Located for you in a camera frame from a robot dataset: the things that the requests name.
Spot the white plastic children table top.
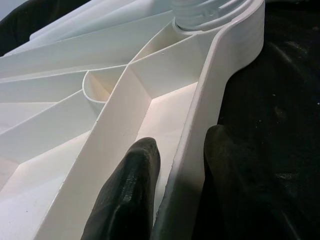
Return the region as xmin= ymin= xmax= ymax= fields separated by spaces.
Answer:
xmin=0 ymin=0 xmax=266 ymax=240

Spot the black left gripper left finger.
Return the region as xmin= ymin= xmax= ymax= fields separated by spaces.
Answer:
xmin=83 ymin=136 xmax=161 ymax=240

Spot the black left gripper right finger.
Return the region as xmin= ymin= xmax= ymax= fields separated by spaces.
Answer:
xmin=194 ymin=124 xmax=308 ymax=240

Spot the black plastic cover sheet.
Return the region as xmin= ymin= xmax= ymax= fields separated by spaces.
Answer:
xmin=0 ymin=0 xmax=320 ymax=240

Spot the white plastic table leg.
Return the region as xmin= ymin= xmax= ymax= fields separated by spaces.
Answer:
xmin=172 ymin=0 xmax=238 ymax=32

